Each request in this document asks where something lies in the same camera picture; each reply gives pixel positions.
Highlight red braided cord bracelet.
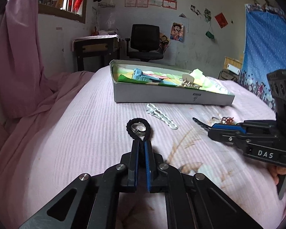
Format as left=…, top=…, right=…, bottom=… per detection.
left=211, top=116, right=236, bottom=126

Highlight black braided hair tie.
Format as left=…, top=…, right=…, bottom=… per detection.
left=126, top=117, right=152, bottom=142

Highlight white plastic chain clip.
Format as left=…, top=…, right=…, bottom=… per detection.
left=146, top=103, right=178, bottom=130

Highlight person's right hand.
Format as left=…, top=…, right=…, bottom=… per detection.
left=267, top=165, right=286, bottom=185

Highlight white hair claw clip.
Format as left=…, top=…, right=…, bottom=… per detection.
left=181, top=73, right=200, bottom=90

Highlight pink bed sheet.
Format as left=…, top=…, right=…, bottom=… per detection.
left=0, top=67, right=286, bottom=228

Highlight white cardboard box tray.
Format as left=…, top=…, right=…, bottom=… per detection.
left=110, top=60, right=235, bottom=106

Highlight blue plastic hair clip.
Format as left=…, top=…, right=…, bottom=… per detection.
left=132, top=68, right=163, bottom=83

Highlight green hanging pouch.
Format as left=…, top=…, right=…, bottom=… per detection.
left=206, top=31, right=215, bottom=39

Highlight blue dotted curtain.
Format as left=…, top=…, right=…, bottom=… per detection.
left=238, top=4, right=286, bottom=110

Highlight colourful cartoon cloth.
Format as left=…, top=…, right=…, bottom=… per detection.
left=113, top=65, right=232, bottom=95

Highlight anime poster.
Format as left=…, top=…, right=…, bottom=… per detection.
left=170, top=23, right=184, bottom=42

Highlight black office chair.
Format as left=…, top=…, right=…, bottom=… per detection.
left=125, top=24, right=164, bottom=62

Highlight dark wooden desk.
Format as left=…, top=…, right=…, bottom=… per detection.
left=72, top=34, right=121, bottom=71

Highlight pink curtain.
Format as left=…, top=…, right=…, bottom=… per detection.
left=0, top=0, right=52, bottom=119

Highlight red paper on wall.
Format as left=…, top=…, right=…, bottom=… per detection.
left=214, top=12, right=228, bottom=28

